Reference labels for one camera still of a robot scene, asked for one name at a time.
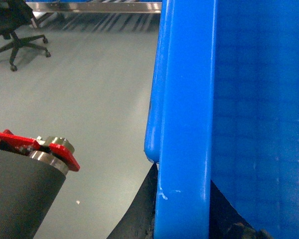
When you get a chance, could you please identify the steel roller shelf rack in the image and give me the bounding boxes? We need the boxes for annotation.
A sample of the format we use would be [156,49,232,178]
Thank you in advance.
[27,0,162,33]

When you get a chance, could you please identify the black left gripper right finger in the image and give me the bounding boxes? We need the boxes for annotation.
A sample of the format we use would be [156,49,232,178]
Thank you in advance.
[209,182,273,239]

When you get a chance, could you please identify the large blue plastic crate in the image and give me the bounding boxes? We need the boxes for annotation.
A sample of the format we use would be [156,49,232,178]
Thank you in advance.
[145,0,299,239]

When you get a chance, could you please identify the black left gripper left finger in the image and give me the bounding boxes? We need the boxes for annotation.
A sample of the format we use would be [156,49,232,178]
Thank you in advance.
[108,164,157,239]

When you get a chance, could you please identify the red conveyor end bracket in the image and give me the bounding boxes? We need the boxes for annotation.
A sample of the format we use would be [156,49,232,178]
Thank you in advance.
[0,129,80,172]

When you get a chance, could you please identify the black office chair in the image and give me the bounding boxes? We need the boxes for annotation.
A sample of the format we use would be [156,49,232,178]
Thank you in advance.
[0,0,51,72]

